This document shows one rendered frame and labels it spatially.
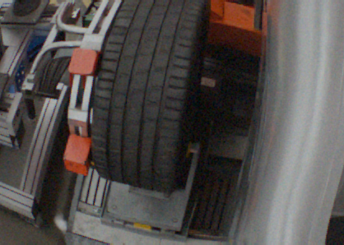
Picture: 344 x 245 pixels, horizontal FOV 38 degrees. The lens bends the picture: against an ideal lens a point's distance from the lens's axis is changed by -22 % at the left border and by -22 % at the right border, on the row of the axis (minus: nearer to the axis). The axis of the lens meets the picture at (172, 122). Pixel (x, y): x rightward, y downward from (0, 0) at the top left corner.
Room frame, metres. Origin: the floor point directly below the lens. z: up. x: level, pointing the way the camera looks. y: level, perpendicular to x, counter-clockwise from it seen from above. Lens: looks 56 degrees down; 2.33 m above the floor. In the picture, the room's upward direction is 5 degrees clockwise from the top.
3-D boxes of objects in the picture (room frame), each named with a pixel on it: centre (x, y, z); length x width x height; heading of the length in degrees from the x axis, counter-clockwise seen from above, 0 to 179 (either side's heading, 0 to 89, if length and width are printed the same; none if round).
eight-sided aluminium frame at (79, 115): (1.17, 0.22, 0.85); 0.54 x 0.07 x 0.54; 172
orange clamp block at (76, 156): (0.85, 0.26, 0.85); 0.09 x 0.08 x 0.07; 172
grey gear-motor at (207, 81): (1.47, -0.11, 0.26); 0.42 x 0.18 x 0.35; 82
